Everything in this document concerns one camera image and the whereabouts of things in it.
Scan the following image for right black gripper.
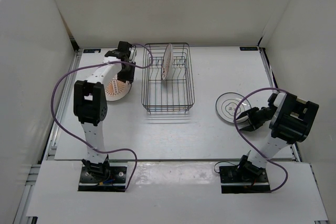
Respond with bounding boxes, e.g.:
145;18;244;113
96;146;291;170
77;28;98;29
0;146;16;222
237;106;276;132

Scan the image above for red-patterned plate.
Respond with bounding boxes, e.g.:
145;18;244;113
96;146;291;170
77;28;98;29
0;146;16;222
161;44;173;80
105;75;132;102

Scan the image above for white plate teal rim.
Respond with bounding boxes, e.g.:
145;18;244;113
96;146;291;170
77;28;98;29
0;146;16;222
215;92;251;124

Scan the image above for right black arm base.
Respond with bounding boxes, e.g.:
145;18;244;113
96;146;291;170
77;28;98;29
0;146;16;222
214;162;270;194

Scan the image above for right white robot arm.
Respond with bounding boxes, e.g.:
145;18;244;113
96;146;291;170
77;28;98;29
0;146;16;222
236;92;319;182

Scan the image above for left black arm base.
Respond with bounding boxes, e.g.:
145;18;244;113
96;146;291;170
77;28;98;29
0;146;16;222
78;163;128;192

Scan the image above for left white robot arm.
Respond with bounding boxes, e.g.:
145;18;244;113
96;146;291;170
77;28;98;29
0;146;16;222
73;41;136;182

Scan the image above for left dark table label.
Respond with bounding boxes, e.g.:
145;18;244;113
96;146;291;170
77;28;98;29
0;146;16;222
83;49;101;54

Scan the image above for dark table label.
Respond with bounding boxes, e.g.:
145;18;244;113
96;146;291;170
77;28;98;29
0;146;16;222
83;49;101;54
239;46;258;51

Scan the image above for right dark table label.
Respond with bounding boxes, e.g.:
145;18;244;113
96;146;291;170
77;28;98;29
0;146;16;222
239;46;258;51

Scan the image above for white front board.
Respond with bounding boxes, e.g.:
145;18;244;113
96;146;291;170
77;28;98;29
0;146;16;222
27;161;328;223

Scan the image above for metal wire dish rack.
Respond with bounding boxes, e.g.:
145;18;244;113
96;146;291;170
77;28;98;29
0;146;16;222
141;42;195;114

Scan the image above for aluminium table frame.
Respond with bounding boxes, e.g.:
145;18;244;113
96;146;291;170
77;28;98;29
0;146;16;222
13;48;79;224

